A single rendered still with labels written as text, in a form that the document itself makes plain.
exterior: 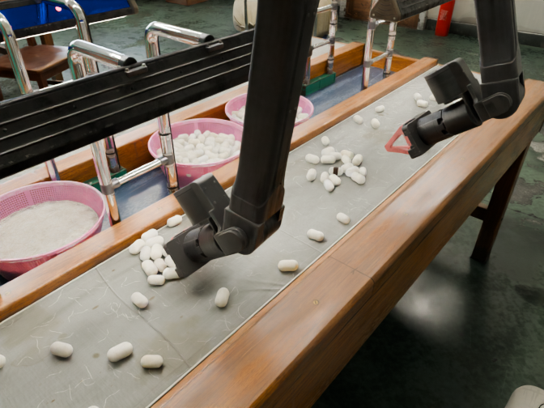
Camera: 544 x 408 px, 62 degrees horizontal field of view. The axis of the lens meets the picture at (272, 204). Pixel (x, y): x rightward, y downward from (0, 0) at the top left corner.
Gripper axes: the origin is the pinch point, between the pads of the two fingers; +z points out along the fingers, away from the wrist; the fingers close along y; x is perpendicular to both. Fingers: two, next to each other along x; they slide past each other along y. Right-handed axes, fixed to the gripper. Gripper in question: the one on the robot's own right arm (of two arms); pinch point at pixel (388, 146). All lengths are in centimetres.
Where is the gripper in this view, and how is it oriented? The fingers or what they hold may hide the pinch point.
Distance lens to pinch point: 100.5
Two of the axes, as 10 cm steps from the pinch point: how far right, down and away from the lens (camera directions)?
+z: -5.9, 2.4, 7.7
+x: 4.8, 8.7, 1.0
